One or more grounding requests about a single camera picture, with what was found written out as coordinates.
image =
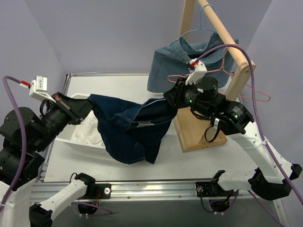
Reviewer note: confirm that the blue wire hanger back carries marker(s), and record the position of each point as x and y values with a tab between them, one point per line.
187	15

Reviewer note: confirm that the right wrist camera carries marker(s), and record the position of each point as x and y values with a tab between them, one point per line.
198	71

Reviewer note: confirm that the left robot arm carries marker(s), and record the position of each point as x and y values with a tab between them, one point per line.
25	136

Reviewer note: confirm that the white plastic basket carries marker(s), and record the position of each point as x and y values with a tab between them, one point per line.
64	141

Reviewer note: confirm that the aluminium mounting rail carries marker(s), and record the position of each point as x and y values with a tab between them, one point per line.
129	190

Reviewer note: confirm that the wooden clothes rack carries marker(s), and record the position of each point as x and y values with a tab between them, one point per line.
189	129

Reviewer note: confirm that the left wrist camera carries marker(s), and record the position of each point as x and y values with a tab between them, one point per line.
38	89

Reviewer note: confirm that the dark blue denim skirt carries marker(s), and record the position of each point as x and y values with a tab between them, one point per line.
130	131

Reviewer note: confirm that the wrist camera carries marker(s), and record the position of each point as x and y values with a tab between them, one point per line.
38	89
198	71

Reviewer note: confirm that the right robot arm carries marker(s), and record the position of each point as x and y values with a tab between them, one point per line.
270	179

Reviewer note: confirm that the blue wire hanger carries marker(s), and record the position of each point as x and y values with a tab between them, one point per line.
187	15
152	101

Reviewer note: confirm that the white pleated skirt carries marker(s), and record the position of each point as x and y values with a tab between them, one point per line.
87	132

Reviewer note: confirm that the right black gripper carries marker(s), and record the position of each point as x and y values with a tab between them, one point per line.
176	93

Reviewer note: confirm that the blue wire hanger front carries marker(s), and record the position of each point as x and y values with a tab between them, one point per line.
152	101

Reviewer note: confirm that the light blue denim skirt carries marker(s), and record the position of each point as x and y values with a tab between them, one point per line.
173	59

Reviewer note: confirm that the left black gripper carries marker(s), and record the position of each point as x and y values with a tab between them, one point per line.
67	108

